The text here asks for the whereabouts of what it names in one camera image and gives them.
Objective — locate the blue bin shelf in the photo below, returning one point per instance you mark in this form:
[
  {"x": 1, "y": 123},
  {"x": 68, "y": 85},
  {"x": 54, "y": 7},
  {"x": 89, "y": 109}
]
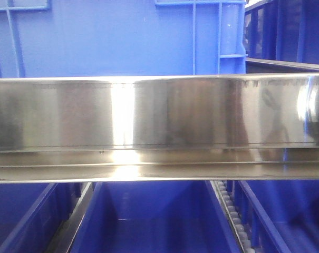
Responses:
[{"x": 99, "y": 38}]

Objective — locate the blue bin lower middle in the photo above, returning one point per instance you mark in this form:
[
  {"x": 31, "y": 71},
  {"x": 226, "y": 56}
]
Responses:
[{"x": 154, "y": 216}]

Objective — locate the blue bin lower right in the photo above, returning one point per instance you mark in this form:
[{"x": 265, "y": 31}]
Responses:
[{"x": 279, "y": 215}]

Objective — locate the blue bin lower left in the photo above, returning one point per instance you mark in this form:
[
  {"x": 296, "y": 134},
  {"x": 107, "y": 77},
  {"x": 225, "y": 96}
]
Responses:
[{"x": 31, "y": 213}]

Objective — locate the dark blue bin upper right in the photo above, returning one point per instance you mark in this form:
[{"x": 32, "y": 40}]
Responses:
[{"x": 282, "y": 31}]

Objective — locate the roller track rail right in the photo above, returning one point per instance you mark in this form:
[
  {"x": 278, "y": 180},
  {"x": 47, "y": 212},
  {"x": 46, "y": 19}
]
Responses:
[{"x": 226, "y": 202}]

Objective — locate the stainless steel shelf rail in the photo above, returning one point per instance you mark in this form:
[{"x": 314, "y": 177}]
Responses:
[{"x": 145, "y": 128}]

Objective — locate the steel divider rail left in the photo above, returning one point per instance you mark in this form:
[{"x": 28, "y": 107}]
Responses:
[{"x": 64, "y": 237}]

